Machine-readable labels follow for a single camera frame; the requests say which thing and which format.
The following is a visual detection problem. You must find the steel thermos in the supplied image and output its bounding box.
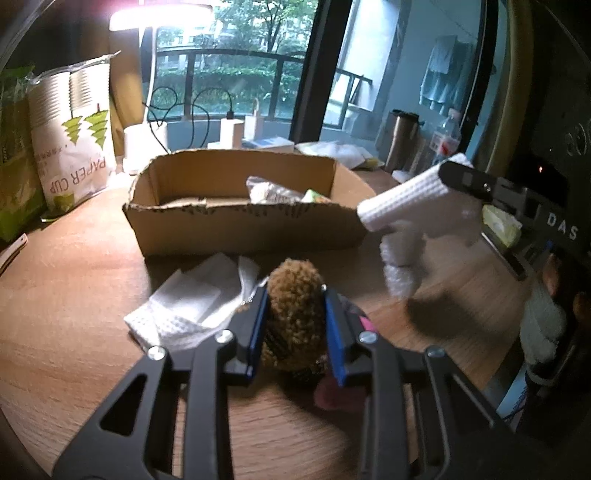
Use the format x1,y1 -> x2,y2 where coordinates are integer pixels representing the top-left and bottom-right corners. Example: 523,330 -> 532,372
383,110 -> 421,174

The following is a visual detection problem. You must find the white folded cloth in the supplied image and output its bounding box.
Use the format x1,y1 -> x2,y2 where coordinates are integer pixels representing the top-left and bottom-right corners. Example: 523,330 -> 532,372
295,140 -> 376,169

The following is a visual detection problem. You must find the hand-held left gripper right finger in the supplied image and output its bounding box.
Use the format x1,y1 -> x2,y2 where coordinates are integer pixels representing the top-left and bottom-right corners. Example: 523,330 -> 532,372
322,286 -> 548,480

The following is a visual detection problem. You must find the brown curtain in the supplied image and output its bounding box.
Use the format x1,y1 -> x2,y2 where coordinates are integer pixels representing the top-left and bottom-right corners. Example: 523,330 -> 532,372
108,28 -> 151,134

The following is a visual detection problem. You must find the white desk lamp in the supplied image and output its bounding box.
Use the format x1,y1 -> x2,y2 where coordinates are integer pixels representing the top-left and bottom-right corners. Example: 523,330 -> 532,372
108,0 -> 214,175

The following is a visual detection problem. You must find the dark appliance with red light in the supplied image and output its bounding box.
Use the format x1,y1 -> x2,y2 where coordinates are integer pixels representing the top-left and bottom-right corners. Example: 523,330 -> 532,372
526,106 -> 591,208

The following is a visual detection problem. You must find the balcony railing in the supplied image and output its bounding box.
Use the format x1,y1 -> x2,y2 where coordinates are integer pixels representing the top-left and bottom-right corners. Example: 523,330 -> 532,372
154,46 -> 375,131

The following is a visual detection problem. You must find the white power strip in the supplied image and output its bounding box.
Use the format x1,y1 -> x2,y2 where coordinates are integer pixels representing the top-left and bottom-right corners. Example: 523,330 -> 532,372
208,136 -> 296,154

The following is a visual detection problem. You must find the white waffle cloth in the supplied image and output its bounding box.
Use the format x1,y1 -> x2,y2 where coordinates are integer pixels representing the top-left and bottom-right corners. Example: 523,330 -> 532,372
124,253 -> 269,354
356,154 -> 483,298

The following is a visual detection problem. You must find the clear water bottle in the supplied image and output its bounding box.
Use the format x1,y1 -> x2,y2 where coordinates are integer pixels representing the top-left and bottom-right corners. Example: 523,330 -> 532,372
431,109 -> 462,167

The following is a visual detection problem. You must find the black charging cable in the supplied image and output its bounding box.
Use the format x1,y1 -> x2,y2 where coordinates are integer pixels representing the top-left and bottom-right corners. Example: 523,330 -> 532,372
148,85 -> 236,153

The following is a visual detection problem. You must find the paper cup package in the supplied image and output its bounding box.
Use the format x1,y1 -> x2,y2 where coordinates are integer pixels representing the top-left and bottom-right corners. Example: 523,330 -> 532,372
28,53 -> 118,217

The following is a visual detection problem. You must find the hanging light blue towel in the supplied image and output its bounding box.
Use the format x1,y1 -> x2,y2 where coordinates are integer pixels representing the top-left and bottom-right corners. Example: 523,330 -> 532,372
419,34 -> 476,112

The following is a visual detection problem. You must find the yellow green tissue packet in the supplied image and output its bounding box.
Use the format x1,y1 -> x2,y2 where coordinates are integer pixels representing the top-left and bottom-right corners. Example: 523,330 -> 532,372
481,204 -> 522,247

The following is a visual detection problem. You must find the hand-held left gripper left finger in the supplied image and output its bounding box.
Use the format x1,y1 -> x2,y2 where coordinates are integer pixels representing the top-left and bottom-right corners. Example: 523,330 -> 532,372
52,284 -> 273,480

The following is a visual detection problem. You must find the black window frame post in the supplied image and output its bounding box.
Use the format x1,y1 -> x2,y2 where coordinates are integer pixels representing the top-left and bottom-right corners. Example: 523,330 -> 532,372
288,0 -> 362,145

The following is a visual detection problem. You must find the pink plush toy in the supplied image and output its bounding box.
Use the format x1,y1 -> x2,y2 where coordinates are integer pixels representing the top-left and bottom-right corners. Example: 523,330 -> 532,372
314,314 -> 376,412

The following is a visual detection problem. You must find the cardboard box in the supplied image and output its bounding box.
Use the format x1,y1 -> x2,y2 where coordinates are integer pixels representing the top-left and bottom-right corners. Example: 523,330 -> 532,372
122,149 -> 382,257

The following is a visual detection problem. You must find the brown plush toy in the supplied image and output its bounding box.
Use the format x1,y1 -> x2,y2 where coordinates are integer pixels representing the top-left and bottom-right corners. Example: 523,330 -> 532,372
261,258 -> 331,384

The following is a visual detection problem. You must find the green plastic package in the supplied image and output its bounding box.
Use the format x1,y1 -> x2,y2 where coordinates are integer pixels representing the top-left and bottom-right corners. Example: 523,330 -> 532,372
0,65 -> 47,243

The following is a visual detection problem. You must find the person's right hand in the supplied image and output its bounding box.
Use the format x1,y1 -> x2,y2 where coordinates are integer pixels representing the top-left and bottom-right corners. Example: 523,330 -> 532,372
540,253 -> 591,324

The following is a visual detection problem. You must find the clear plastic bag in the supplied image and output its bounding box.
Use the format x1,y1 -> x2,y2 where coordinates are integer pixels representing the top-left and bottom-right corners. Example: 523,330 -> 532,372
246,175 -> 305,204

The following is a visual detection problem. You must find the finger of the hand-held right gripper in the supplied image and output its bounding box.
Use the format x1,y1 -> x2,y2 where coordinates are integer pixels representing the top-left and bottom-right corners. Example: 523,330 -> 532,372
438,161 -> 527,205

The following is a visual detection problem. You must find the white charger adapter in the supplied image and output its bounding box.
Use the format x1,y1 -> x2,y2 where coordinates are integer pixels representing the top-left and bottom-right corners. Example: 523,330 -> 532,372
244,99 -> 264,141
219,117 -> 243,148

